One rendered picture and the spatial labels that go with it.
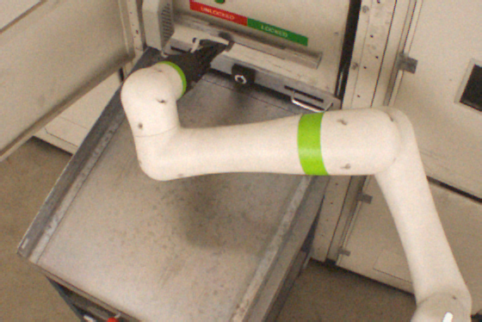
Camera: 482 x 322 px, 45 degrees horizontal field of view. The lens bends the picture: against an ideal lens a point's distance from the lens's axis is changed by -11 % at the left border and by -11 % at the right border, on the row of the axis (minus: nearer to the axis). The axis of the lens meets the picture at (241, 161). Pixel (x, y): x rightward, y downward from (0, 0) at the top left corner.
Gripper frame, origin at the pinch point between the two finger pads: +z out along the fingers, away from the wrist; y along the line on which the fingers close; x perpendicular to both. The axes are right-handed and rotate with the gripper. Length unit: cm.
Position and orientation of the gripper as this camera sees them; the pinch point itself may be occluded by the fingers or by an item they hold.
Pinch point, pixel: (215, 49)
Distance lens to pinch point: 158.4
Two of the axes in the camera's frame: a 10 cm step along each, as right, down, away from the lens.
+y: -2.1, 8.4, 5.0
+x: 9.1, 3.6, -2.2
